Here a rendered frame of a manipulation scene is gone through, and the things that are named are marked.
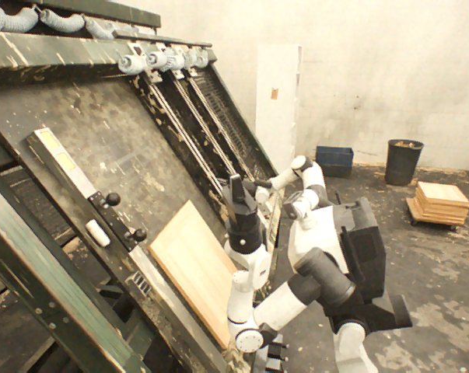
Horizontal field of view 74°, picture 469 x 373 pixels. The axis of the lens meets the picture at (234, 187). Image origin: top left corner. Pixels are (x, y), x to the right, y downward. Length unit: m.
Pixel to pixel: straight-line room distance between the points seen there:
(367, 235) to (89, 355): 0.82
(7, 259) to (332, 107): 5.89
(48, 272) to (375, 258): 0.90
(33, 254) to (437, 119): 6.28
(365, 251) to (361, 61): 5.35
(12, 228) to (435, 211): 4.02
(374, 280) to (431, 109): 5.50
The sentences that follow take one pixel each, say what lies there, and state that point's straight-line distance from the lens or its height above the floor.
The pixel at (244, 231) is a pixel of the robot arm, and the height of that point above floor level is 1.50.
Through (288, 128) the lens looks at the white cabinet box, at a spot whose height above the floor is 0.85.
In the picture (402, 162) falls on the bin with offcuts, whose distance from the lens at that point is 5.41.
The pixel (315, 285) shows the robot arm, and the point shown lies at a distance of 0.92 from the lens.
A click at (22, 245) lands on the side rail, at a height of 1.51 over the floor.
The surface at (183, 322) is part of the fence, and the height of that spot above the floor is 1.11.
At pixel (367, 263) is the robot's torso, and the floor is 1.28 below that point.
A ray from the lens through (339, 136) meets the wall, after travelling 6.38.
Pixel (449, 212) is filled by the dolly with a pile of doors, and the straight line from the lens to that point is 4.28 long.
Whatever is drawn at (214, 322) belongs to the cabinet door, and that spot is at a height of 0.98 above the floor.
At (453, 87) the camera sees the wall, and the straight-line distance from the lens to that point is 6.49.
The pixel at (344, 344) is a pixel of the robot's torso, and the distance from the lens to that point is 1.34.
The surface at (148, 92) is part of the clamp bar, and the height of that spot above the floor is 1.74.
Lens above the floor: 1.88
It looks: 23 degrees down
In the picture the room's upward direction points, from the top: straight up
